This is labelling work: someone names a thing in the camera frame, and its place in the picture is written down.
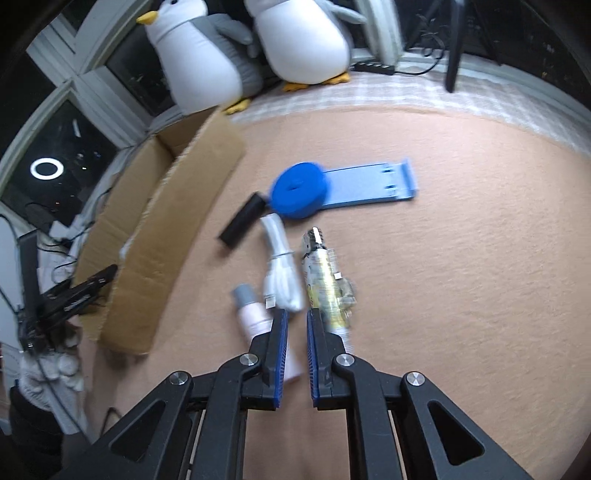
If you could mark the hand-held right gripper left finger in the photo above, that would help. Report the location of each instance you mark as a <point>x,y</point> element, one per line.
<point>280,350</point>

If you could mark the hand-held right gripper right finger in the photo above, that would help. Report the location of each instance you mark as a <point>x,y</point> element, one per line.
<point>314,355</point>

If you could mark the small pink spray bottle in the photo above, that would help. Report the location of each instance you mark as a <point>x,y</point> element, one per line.
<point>254,318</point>

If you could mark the small black tube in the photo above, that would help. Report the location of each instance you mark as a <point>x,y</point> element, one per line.
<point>240,221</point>

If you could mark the cardboard box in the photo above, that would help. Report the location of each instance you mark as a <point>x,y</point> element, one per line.
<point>184,194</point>

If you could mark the blue round tape roll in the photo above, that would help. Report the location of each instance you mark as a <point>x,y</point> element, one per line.
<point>300,191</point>

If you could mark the person's left forearm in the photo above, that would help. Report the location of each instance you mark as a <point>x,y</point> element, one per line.
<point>32,429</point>

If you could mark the person's left hand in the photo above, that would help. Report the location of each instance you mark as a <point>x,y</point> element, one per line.
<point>51,369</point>

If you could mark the white power strip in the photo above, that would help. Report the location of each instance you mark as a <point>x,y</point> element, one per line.
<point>60,229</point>

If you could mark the flat blue phone stand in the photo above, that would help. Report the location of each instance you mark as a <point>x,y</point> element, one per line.
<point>364,184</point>

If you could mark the large penguin plush toy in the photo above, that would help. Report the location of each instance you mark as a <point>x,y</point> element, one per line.
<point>198,55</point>

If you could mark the checked grey cloth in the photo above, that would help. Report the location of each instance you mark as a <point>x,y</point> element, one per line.
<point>485,101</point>

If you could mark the small penguin plush toy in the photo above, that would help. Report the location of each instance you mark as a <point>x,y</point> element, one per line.
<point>300,41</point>

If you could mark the white window frame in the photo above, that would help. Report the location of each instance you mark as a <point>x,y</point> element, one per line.
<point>87,78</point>

